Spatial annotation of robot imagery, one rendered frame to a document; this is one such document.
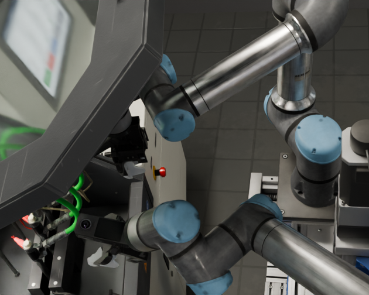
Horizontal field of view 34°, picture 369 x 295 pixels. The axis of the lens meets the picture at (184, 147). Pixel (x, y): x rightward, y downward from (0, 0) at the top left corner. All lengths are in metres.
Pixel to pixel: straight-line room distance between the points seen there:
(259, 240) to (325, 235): 0.67
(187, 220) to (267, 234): 0.14
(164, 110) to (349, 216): 0.45
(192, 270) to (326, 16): 0.56
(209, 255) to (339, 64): 2.55
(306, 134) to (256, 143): 1.62
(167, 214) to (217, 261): 0.13
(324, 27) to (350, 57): 2.32
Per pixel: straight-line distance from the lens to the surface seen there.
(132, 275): 1.75
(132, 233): 1.15
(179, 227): 1.05
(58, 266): 1.80
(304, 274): 1.04
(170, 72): 1.32
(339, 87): 3.41
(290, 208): 1.69
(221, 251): 1.10
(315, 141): 1.54
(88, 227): 1.21
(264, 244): 1.09
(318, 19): 1.26
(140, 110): 2.07
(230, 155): 3.13
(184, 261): 1.09
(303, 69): 1.51
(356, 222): 1.35
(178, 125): 1.21
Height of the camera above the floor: 2.46
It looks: 50 degrees down
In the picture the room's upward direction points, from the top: 14 degrees counter-clockwise
